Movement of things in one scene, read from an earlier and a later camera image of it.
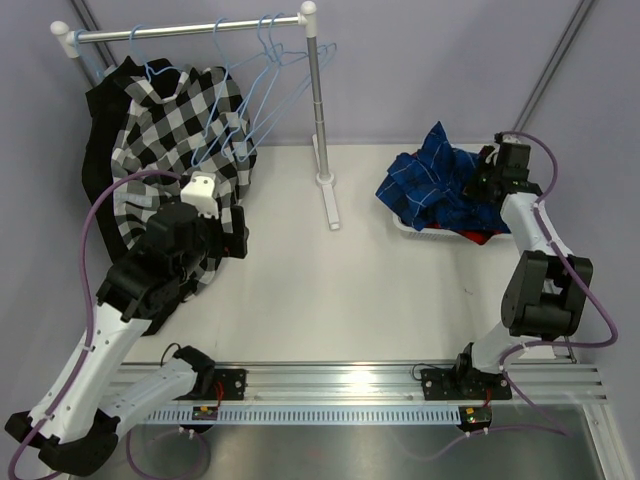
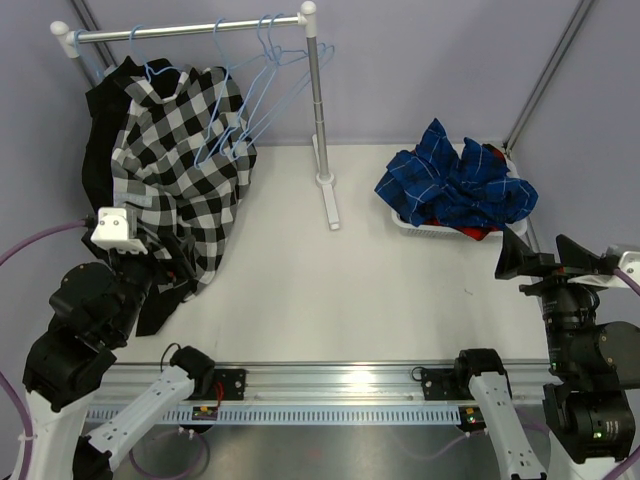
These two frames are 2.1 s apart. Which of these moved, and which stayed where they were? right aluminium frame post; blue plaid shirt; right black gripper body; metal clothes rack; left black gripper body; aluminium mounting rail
Moved: left black gripper body; right black gripper body
Stayed: aluminium mounting rail; right aluminium frame post; blue plaid shirt; metal clothes rack
